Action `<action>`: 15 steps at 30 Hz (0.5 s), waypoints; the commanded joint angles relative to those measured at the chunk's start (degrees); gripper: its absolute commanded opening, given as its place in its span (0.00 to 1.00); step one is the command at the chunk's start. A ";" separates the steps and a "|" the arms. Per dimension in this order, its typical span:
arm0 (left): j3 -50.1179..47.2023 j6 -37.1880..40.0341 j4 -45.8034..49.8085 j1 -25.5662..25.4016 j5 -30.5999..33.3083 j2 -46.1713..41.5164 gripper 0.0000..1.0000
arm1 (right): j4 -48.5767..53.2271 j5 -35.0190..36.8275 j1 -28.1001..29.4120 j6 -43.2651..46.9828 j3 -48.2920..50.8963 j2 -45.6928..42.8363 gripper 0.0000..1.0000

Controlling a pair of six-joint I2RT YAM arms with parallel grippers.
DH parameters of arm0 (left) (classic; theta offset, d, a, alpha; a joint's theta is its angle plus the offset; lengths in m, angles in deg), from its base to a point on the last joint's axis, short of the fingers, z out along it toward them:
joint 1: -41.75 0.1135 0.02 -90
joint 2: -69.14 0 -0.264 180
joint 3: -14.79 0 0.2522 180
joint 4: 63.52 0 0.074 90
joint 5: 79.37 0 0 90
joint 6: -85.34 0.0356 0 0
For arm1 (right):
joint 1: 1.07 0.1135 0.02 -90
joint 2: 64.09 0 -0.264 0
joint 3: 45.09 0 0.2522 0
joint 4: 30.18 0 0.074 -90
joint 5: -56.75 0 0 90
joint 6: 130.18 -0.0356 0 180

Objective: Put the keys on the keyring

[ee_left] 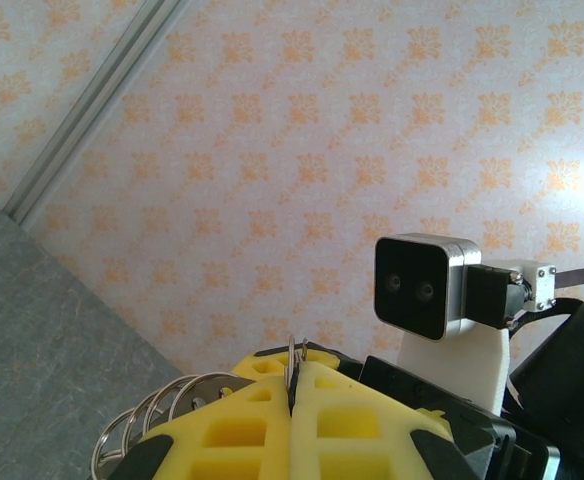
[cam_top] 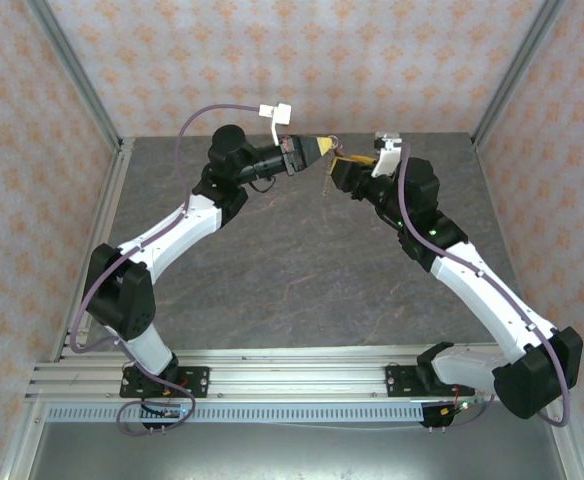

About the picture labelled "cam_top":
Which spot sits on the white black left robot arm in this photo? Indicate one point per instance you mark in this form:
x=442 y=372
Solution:
x=172 y=235

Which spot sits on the grey metal sheet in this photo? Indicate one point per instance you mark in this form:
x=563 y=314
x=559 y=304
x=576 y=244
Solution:
x=292 y=452

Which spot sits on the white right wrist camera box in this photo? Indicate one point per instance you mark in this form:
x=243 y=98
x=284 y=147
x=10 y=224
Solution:
x=386 y=157

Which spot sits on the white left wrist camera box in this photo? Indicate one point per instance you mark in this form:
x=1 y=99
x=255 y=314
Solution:
x=281 y=114

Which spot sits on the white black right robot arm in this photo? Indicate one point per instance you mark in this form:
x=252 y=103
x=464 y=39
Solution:
x=477 y=290

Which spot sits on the aluminium frame post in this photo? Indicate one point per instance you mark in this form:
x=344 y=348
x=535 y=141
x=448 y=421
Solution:
x=72 y=65
x=517 y=65

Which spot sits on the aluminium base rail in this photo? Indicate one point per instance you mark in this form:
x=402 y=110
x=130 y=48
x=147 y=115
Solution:
x=292 y=380

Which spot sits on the aluminium frame leg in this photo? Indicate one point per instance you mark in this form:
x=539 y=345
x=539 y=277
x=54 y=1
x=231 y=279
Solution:
x=569 y=450
x=19 y=450

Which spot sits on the aluminium side rail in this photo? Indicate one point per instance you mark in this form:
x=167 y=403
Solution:
x=103 y=210

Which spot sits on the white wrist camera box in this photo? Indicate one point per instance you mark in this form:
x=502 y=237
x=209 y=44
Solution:
x=386 y=157
x=281 y=114

